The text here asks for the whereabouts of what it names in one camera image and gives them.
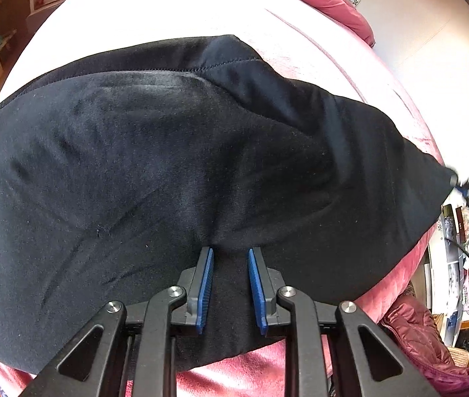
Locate pink bed sheet mattress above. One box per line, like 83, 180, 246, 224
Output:
0, 0, 446, 397

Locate black pants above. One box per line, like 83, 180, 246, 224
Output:
0, 36, 456, 374

